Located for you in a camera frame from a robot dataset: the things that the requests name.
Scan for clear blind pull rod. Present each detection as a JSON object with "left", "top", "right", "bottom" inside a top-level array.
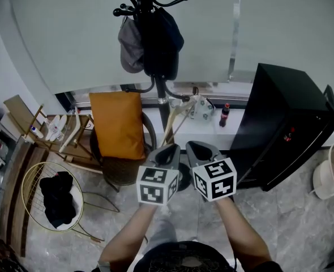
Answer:
[{"left": 228, "top": 0, "right": 241, "bottom": 82}]

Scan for orange cushion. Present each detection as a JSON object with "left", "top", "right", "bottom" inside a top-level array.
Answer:
[{"left": 88, "top": 91, "right": 147, "bottom": 160}]

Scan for wooden cart with gold frame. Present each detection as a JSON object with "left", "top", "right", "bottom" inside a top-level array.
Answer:
[{"left": 22, "top": 104, "right": 103, "bottom": 170}]

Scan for dark patterned fabric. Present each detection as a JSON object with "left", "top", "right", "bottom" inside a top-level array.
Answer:
[{"left": 0, "top": 233, "right": 27, "bottom": 272}]

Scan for dark wicker chair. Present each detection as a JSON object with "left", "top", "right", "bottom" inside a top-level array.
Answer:
[{"left": 89, "top": 112, "right": 158, "bottom": 194}]

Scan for dark cola bottle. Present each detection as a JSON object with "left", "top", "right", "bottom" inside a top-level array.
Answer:
[{"left": 219, "top": 103, "right": 231, "bottom": 128}]

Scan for gold wire basket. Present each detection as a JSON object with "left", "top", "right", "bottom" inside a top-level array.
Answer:
[{"left": 21, "top": 161, "right": 121, "bottom": 242}]

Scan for wooden hanger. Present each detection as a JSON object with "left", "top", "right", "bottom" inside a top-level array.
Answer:
[{"left": 161, "top": 98, "right": 198, "bottom": 148}]

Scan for black mini fridge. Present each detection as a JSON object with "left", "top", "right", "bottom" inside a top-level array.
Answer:
[{"left": 228, "top": 63, "right": 334, "bottom": 193}]

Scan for white slipper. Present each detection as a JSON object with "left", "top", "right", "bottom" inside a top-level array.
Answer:
[
  {"left": 49, "top": 114, "right": 68, "bottom": 142},
  {"left": 44, "top": 114, "right": 61, "bottom": 141}
]

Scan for red bottle inside fridge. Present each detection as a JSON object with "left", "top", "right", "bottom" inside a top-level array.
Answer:
[{"left": 282, "top": 126, "right": 296, "bottom": 143}]

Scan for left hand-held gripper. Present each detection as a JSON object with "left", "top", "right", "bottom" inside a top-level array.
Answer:
[{"left": 135, "top": 143, "right": 182, "bottom": 207}]

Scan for black cap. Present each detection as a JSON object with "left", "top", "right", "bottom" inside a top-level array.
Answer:
[{"left": 140, "top": 6, "right": 185, "bottom": 81}]

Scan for black coat rack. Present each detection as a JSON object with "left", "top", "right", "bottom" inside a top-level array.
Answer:
[{"left": 70, "top": 0, "right": 192, "bottom": 193}]

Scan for person's left forearm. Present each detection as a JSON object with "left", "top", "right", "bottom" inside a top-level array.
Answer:
[{"left": 98, "top": 204, "right": 159, "bottom": 269}]

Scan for person's black patterned shirt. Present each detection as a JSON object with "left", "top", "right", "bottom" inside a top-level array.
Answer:
[{"left": 92, "top": 240, "right": 284, "bottom": 272}]

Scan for white roller blind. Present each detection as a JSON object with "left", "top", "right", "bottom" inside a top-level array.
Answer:
[{"left": 8, "top": 0, "right": 334, "bottom": 95}]

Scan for brown cardboard sheet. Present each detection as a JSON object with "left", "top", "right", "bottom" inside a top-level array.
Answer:
[{"left": 3, "top": 94, "right": 48, "bottom": 130}]

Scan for small white blue-capped bottle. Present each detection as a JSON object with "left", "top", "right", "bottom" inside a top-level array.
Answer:
[{"left": 29, "top": 125, "right": 45, "bottom": 139}]

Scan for white plastic tub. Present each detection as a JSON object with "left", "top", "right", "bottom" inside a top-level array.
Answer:
[{"left": 312, "top": 143, "right": 334, "bottom": 201}]

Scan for person's left leg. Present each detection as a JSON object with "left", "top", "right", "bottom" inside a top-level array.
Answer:
[{"left": 143, "top": 205, "right": 179, "bottom": 256}]

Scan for person's right forearm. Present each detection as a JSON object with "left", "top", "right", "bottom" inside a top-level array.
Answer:
[{"left": 213, "top": 197, "right": 272, "bottom": 269}]

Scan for white curved plastic handle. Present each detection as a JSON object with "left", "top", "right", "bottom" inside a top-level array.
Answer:
[{"left": 58, "top": 106, "right": 82, "bottom": 154}]

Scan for clear water bottle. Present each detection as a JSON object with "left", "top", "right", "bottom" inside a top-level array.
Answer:
[{"left": 44, "top": 117, "right": 65, "bottom": 142}]

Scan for grey cap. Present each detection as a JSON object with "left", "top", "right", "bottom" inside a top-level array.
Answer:
[{"left": 118, "top": 15, "right": 145, "bottom": 74}]

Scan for black clothes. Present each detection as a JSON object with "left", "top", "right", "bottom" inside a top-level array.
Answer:
[{"left": 39, "top": 171, "right": 77, "bottom": 229}]

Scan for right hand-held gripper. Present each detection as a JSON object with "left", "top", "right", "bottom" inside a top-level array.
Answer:
[{"left": 185, "top": 140, "right": 238, "bottom": 203}]

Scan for white cloth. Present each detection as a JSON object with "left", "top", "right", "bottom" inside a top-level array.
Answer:
[{"left": 56, "top": 184, "right": 84, "bottom": 231}]

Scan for floral patterned bag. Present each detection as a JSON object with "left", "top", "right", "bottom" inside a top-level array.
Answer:
[{"left": 181, "top": 86, "right": 216, "bottom": 121}]

